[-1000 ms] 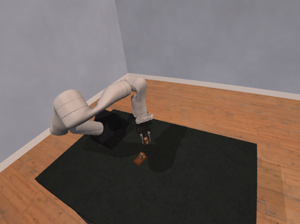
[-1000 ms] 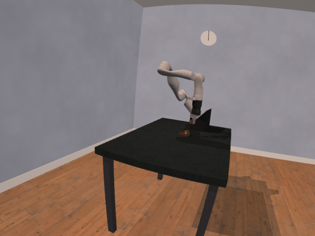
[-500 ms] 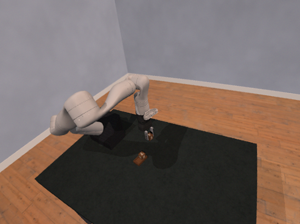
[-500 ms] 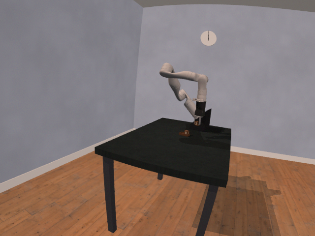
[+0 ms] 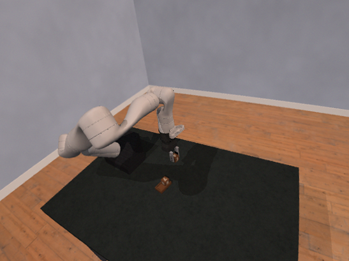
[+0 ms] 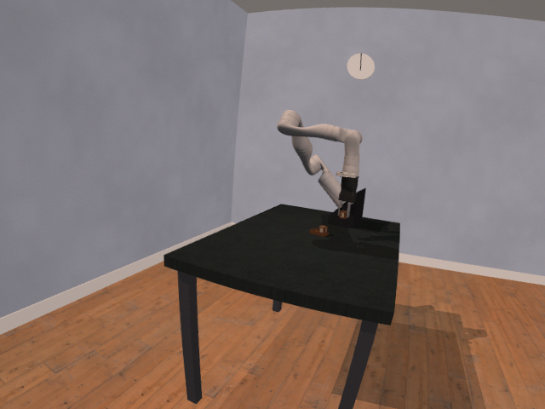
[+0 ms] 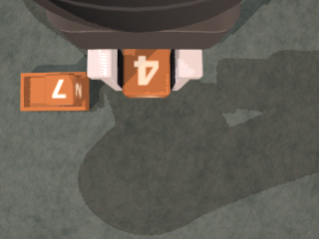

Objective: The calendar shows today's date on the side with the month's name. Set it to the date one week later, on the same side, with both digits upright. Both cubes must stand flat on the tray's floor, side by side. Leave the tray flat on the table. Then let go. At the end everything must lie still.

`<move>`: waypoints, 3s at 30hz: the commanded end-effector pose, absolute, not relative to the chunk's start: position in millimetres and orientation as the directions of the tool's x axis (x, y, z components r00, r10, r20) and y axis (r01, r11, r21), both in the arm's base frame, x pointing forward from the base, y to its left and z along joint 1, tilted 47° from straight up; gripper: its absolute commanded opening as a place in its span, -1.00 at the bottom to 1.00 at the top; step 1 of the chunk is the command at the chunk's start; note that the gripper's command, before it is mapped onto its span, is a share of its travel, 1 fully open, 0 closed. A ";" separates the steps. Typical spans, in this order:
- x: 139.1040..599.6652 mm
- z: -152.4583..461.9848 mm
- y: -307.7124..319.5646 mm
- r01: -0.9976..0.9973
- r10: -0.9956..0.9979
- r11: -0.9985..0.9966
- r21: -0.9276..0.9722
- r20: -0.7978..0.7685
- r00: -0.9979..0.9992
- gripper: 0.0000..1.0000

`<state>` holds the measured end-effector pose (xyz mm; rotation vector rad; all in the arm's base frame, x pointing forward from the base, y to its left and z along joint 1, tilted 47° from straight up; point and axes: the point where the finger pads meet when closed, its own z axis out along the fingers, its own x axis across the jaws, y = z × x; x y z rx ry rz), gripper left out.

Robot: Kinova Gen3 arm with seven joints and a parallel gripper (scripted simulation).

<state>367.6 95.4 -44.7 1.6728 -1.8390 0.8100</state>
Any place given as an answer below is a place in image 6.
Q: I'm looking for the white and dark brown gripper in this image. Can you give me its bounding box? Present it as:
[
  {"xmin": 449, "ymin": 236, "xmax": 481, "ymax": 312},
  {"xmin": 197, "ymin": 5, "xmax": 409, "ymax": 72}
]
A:
[{"xmin": 336, "ymin": 164, "xmax": 359, "ymax": 217}]

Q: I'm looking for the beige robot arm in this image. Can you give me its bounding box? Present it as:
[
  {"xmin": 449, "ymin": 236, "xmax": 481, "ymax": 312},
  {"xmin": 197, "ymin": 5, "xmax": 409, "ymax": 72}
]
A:
[{"xmin": 277, "ymin": 110, "xmax": 363, "ymax": 208}]

